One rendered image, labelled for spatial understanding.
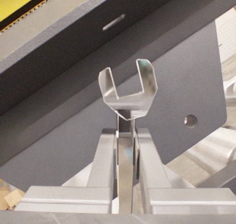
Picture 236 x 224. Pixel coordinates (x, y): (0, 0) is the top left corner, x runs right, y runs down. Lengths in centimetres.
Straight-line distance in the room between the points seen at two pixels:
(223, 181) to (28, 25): 1156
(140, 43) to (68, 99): 12
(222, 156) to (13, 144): 33
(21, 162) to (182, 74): 23
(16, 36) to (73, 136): 1152
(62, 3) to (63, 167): 1130
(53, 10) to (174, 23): 1122
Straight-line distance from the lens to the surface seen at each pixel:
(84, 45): 20
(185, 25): 26
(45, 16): 1143
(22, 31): 1164
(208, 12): 28
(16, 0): 760
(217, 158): 37
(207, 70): 24
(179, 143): 22
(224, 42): 1139
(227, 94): 79
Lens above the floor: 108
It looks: 1 degrees up
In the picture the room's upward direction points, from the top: 34 degrees counter-clockwise
